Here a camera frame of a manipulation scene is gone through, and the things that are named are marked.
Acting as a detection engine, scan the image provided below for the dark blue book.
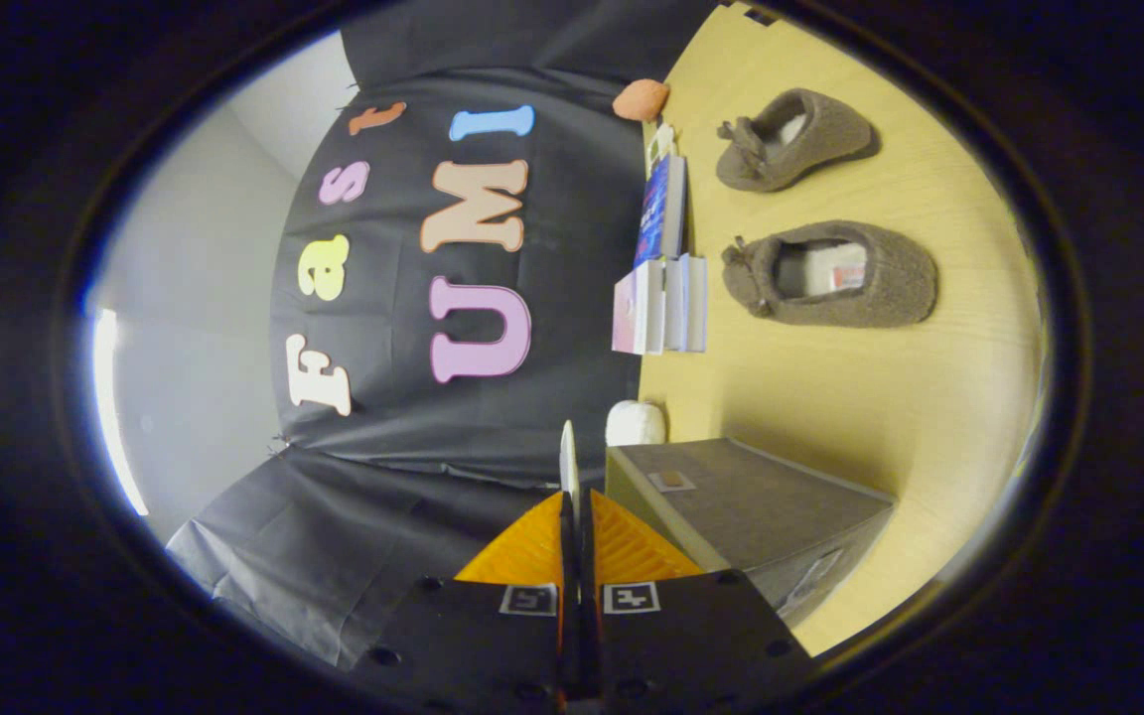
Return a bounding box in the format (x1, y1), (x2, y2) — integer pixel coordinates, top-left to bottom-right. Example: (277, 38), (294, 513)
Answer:
(634, 152), (688, 267)

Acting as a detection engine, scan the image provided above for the orange plush toy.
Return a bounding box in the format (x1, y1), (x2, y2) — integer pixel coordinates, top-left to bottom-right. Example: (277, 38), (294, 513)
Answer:
(613, 78), (672, 123)

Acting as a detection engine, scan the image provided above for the brown fuzzy shoe with bow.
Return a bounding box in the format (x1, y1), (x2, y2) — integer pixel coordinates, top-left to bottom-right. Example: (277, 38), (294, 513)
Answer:
(715, 87), (874, 194)
(721, 219), (938, 330)

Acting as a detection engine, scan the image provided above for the pink cover book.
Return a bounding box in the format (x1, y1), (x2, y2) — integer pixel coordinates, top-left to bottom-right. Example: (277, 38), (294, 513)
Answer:
(612, 258), (667, 356)

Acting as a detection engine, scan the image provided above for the black backdrop cloth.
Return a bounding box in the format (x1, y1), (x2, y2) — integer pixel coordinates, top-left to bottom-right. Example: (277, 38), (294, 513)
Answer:
(167, 0), (732, 668)

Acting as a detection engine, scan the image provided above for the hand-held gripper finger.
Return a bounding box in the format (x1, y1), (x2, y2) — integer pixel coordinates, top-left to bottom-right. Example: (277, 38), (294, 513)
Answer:
(579, 467), (816, 715)
(344, 420), (579, 715)

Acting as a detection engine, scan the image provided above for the grey fabric storage box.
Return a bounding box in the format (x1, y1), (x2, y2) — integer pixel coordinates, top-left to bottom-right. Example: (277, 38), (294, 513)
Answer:
(605, 438), (898, 629)

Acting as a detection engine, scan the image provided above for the white knitted ball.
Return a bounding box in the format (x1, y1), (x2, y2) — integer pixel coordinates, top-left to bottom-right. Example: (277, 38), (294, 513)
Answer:
(605, 399), (668, 448)

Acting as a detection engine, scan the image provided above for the light blue book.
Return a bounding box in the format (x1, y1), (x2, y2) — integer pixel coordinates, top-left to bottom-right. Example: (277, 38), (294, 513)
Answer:
(664, 254), (709, 354)

